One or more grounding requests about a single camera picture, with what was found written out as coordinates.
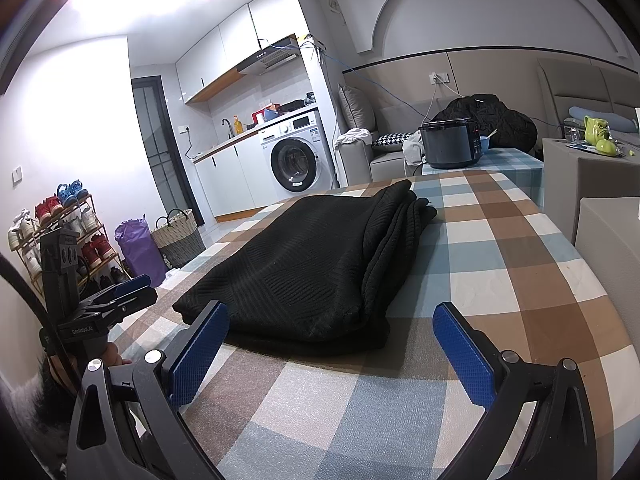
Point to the dark glass door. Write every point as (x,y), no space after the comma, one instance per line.
(160,150)

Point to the brown blue checkered tablecloth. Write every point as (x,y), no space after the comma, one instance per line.
(500,260)

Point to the white cloth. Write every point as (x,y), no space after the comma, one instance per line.
(354,137)
(412,150)

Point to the blue roll pillow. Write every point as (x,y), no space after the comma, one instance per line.
(610,117)

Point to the white upper kitchen cabinets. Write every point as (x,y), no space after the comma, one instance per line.
(225,50)

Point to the metal tray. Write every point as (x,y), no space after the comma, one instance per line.
(585,147)

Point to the purple bag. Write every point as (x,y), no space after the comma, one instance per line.
(140,255)

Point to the white washing machine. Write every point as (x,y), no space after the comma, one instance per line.
(295,165)

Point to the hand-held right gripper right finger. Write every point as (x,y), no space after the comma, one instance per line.
(462,355)

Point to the white lower kitchen cabinets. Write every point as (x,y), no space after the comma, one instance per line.
(225,180)

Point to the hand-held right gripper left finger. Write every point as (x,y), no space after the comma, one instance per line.
(197,355)

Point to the grey box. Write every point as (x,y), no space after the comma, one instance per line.
(585,185)
(610,260)

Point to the white kitchen cabinets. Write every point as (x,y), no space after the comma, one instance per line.
(225,50)
(225,180)

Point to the wooden shoe rack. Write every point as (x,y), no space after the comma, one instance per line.
(94,210)

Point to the white light switch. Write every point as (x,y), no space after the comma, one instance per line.
(16,173)

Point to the drinking glass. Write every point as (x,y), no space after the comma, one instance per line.
(574,131)

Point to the black rice cooker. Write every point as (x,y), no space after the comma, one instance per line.
(447,145)

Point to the houndstooth pillow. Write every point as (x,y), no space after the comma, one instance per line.
(395,140)

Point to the white wall socket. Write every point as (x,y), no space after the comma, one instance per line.
(439,78)

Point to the woven laundry basket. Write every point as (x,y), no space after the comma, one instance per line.
(180,240)

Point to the yellow bottle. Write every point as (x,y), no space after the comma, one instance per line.
(239,126)

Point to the light blue checkered cloth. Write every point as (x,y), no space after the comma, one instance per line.
(510,165)

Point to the black jacket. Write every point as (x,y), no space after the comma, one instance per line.
(495,120)

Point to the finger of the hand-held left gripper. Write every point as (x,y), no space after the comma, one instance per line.
(130,285)
(140,302)

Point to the kitchen faucet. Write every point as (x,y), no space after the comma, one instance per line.
(227,127)

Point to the grey sofa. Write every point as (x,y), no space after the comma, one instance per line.
(380,167)

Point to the black knit garment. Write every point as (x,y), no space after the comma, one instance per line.
(310,270)

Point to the range hood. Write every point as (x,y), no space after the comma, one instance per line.
(272,55)

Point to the grey pillow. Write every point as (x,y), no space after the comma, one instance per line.
(356,107)

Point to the person's left forearm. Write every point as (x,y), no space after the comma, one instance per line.
(35,410)

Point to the person's left hand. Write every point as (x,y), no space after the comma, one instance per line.
(112,354)

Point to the green frog teapot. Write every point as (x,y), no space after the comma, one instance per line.
(597,132)

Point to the group of assorted shoes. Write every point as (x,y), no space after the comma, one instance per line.
(47,207)

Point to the beige padded headboard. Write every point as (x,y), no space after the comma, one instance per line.
(575,85)

